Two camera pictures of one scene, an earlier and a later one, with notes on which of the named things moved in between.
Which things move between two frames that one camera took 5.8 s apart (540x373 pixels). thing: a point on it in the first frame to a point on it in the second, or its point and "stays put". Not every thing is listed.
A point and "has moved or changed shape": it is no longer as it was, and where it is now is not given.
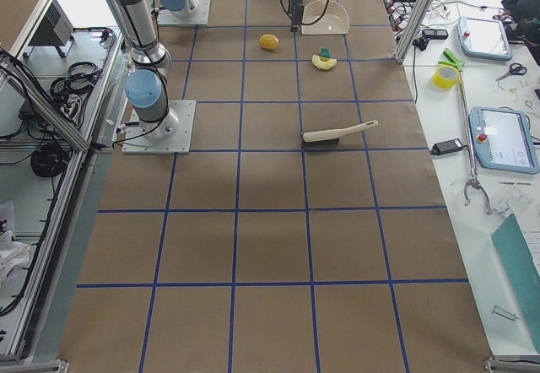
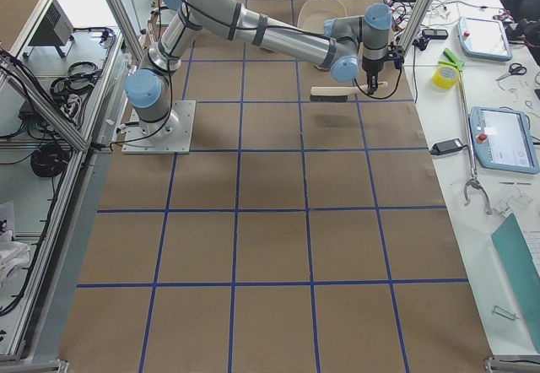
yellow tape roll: (445, 77) stays put
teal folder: (521, 265) stays put
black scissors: (515, 67) stays put
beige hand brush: (330, 137) to (339, 94)
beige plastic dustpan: (335, 20) has moved or changed shape
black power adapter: (446, 146) stays put
